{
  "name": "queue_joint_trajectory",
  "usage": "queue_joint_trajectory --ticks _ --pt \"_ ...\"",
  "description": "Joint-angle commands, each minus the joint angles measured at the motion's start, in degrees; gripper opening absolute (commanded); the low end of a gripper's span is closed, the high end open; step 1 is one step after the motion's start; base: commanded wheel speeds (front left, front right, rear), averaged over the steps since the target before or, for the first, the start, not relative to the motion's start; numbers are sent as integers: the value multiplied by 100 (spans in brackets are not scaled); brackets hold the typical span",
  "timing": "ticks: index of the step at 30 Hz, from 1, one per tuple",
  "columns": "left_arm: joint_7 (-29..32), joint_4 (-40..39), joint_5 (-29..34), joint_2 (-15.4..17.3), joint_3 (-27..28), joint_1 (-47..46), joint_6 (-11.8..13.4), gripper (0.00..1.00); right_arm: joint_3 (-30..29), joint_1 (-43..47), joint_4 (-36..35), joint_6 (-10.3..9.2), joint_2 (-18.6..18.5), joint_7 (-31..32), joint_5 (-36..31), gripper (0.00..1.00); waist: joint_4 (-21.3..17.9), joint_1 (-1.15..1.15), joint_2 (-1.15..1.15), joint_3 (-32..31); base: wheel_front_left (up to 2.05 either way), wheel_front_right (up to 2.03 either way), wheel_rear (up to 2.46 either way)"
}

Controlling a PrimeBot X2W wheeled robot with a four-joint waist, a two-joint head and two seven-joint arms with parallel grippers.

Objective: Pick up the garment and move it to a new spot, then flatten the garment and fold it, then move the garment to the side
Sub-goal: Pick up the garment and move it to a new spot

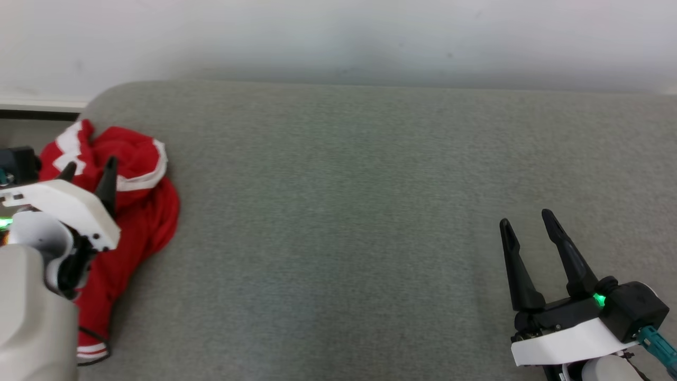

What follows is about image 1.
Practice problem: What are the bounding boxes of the teal right camera connector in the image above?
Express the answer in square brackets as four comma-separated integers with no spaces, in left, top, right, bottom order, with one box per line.
[637,325,677,379]

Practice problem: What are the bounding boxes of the white skirting board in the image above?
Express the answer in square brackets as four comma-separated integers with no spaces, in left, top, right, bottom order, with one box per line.
[0,98,89,112]

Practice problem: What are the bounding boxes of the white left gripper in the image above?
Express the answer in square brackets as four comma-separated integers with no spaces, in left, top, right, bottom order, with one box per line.
[0,156,121,252]

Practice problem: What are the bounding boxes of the grey upholstered sofa seat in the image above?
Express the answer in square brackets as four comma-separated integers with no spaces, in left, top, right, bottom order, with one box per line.
[77,79,677,381]

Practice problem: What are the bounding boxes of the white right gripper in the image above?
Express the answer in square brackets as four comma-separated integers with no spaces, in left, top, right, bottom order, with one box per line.
[499,208,639,367]

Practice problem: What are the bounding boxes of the red shirt white trim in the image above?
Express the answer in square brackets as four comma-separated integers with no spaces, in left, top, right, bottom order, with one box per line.
[73,177,180,367]

